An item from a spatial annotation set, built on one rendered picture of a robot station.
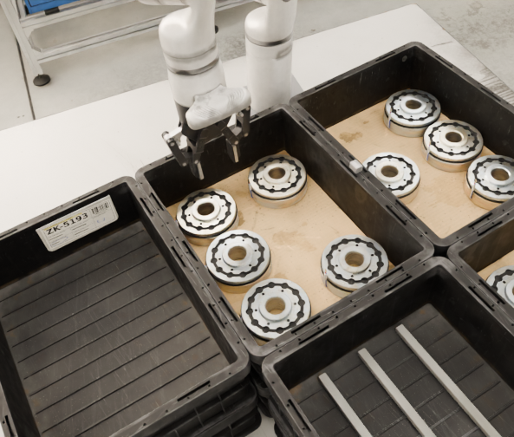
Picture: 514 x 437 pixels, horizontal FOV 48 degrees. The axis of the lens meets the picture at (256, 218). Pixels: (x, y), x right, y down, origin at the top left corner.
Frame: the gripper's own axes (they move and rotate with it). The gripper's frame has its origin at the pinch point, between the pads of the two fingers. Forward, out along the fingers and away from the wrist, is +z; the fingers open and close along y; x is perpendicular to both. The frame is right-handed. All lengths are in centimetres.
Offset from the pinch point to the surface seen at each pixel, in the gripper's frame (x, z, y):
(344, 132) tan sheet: -4.8, 13.5, -28.3
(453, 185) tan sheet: 17.1, 13.6, -35.6
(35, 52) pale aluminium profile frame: -183, 80, 9
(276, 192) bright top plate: 3.4, 9.9, -8.1
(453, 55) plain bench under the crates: -23, 27, -74
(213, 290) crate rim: 19.0, 2.7, 10.8
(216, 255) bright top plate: 9.2, 9.6, 6.5
